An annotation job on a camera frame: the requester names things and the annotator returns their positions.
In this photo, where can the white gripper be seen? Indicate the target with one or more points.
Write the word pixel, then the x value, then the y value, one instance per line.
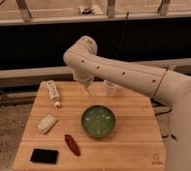
pixel 89 90

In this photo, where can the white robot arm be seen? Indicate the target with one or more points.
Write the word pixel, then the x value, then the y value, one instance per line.
pixel 167 87

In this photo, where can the white plastic bottle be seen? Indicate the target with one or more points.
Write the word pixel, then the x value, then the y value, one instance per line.
pixel 53 93

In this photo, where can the green ceramic bowl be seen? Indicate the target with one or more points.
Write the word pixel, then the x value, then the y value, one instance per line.
pixel 98 121

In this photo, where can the translucent plastic cup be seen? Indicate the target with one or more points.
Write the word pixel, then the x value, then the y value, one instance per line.
pixel 111 88

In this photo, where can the red chili pepper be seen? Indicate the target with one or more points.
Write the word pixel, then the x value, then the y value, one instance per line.
pixel 71 143

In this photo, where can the black smartphone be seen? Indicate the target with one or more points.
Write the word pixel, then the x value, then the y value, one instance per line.
pixel 44 156

